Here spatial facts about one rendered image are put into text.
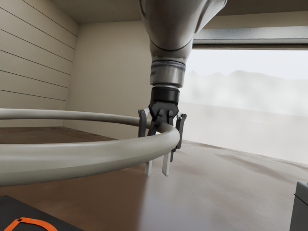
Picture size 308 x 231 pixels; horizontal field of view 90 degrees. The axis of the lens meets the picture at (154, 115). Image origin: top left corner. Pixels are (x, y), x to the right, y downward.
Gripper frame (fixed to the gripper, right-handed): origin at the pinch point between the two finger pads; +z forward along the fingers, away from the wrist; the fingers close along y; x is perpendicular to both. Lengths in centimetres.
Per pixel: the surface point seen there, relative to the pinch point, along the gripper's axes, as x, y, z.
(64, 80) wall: -623, 140, -80
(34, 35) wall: -532, 210, -189
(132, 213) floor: -102, -24, 89
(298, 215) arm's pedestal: 4, -59, 20
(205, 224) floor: -78, -92, 93
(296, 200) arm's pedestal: 2, -61, 16
